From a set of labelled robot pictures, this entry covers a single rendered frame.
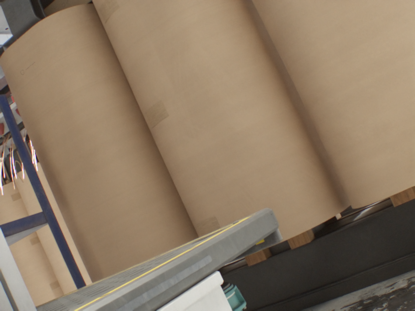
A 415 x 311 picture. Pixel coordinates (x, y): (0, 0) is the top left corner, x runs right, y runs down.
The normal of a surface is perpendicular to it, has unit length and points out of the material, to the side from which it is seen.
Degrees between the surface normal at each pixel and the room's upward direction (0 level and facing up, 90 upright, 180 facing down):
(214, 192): 90
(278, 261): 90
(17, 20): 90
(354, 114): 90
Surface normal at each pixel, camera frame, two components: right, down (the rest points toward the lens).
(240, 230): 0.80, -0.41
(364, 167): -0.65, 0.24
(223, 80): -0.20, 0.00
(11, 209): 0.13, -0.14
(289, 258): -0.48, 0.15
